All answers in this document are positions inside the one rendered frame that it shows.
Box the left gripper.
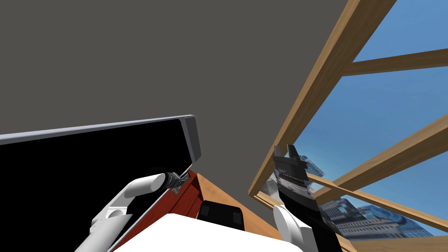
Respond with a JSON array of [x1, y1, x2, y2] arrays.
[[164, 171, 192, 196]]

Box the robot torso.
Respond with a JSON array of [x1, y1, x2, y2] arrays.
[[114, 200, 306, 252]]

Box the black television with grey frame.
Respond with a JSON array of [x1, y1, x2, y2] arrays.
[[0, 114, 203, 252]]

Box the wooden framed window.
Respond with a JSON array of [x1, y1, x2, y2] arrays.
[[248, 0, 448, 252]]

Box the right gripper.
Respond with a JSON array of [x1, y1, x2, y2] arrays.
[[272, 143, 314, 197]]

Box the red-brown wooden cabinet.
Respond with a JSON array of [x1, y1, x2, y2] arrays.
[[112, 169, 204, 252]]

